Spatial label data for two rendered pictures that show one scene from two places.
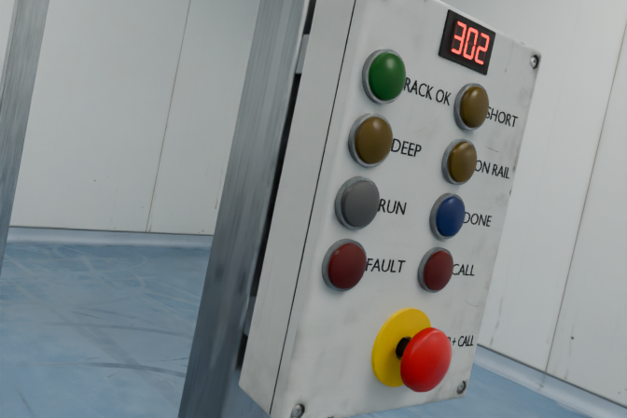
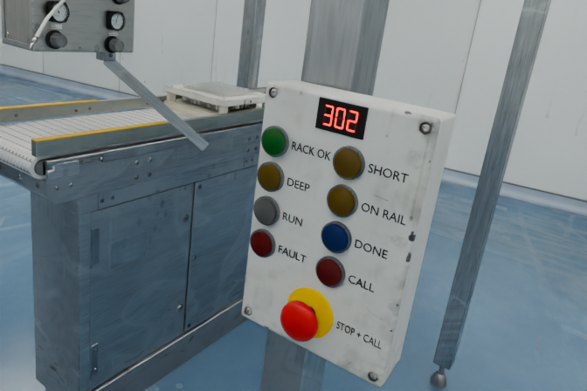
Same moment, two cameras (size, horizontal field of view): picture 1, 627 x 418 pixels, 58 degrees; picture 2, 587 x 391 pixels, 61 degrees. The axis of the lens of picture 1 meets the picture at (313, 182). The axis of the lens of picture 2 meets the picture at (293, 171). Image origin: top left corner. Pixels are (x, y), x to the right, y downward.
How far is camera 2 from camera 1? 0.53 m
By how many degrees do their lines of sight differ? 69
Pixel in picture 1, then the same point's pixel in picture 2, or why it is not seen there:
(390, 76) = (270, 142)
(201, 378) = not seen: hidden behind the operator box
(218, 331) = not seen: hidden behind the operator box
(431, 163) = (320, 197)
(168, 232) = not seen: outside the picture
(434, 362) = (292, 321)
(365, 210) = (264, 215)
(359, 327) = (278, 284)
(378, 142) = (266, 178)
